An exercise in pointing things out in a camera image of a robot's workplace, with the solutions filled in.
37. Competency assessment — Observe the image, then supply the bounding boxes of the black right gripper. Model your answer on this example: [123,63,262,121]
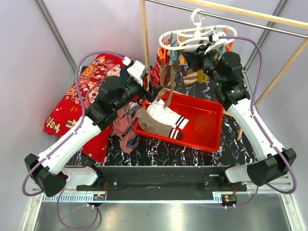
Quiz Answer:
[182,43,224,87]

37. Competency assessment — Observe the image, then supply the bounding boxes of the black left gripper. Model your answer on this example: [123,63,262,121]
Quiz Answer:
[114,78,163,111]

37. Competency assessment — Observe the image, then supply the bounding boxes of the white sock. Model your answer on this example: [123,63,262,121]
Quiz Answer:
[146,100,189,130]

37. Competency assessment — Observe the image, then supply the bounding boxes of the white round clip hanger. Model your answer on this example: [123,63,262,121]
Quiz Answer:
[159,8,237,51]

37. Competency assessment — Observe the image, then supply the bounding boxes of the red christmas sock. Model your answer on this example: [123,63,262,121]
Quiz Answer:
[154,47,166,85]

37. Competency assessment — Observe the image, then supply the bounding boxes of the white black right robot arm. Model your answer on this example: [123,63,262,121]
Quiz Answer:
[182,46,296,191]

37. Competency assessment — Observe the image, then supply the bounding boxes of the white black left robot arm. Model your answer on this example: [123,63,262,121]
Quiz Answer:
[22,76,162,197]

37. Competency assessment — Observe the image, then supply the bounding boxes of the brown hanging sock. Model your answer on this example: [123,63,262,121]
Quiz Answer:
[183,69,198,86]

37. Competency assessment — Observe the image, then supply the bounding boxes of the mustard yellow hanging sock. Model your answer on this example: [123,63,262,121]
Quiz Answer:
[197,70,209,83]

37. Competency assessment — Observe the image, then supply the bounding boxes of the taupe ribbed sock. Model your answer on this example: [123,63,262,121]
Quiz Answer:
[135,108,173,137]

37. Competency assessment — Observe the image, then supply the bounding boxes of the pink and teal garment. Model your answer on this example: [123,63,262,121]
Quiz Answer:
[111,102,141,154]

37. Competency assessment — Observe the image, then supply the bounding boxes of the maroon striped cuff sock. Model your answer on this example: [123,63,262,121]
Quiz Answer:
[168,128,183,140]

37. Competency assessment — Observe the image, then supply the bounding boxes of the metal hanging rod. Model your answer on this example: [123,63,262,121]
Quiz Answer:
[146,0,308,37]

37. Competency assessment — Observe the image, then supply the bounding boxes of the red plastic bin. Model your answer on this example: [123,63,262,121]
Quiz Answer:
[134,93,223,152]

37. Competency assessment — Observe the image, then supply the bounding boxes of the red cartoon bear pillow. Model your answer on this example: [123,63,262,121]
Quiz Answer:
[43,52,131,162]

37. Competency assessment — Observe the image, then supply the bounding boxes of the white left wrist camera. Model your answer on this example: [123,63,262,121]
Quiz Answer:
[122,56,147,86]

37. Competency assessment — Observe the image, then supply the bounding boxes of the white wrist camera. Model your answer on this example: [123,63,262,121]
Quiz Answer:
[122,56,147,86]
[205,32,234,54]

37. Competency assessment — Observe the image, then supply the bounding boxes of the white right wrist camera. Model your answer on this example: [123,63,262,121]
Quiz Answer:
[205,32,234,54]

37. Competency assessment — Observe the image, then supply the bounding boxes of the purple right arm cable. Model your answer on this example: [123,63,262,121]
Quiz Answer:
[223,36,296,210]

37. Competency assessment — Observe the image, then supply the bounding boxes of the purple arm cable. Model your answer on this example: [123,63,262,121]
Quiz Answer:
[22,51,128,228]
[223,36,296,210]

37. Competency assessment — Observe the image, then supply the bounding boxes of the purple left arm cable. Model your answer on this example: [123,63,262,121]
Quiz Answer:
[22,51,128,228]

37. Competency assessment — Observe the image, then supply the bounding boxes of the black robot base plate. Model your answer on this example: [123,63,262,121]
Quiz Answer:
[76,166,251,193]

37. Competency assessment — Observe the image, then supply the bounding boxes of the wooden rack frame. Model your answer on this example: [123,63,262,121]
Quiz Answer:
[139,0,308,140]

